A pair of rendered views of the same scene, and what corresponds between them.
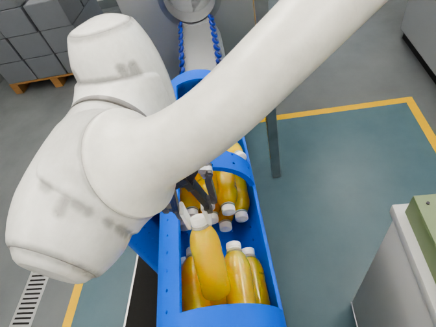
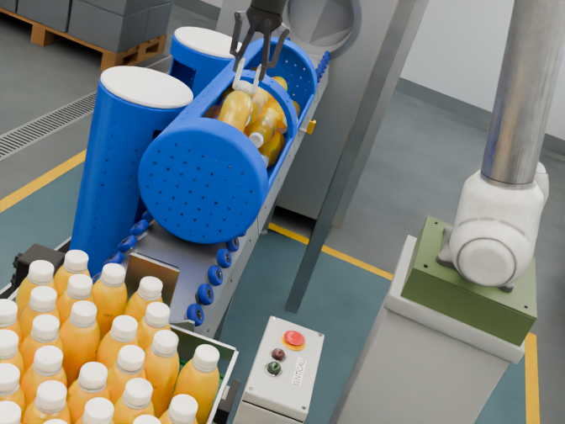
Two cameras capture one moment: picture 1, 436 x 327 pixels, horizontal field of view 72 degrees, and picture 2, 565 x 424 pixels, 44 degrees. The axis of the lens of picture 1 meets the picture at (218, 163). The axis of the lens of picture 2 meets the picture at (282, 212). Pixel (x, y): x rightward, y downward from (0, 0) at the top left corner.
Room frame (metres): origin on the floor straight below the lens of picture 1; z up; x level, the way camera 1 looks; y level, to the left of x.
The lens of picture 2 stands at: (-1.26, 0.07, 1.84)
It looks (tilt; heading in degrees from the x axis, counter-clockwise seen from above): 28 degrees down; 354
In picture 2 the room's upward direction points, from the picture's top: 19 degrees clockwise
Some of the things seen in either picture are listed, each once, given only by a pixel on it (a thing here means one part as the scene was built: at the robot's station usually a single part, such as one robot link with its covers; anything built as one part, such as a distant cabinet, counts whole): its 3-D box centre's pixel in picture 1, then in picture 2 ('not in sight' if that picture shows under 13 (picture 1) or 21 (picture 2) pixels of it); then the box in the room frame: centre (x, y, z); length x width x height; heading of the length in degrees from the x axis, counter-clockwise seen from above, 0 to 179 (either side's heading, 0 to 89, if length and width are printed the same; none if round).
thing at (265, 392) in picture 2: not in sight; (279, 382); (-0.37, -0.11, 1.05); 0.20 x 0.10 x 0.10; 172
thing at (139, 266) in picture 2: not in sight; (150, 285); (-0.13, 0.15, 0.99); 0.10 x 0.02 x 0.12; 82
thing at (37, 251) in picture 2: not in sight; (41, 278); (-0.14, 0.35, 0.95); 0.10 x 0.07 x 0.10; 82
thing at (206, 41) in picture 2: not in sight; (210, 42); (1.38, 0.25, 1.03); 0.28 x 0.28 x 0.01
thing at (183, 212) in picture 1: (185, 216); (239, 73); (0.35, 0.10, 1.29); 0.03 x 0.01 x 0.07; 172
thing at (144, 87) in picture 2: not in sight; (147, 87); (0.77, 0.36, 1.03); 0.28 x 0.28 x 0.01
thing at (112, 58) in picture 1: (123, 86); not in sight; (0.34, 0.08, 1.63); 0.13 x 0.11 x 0.16; 160
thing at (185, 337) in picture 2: not in sight; (133, 318); (-0.21, 0.16, 0.96); 0.40 x 0.01 x 0.03; 82
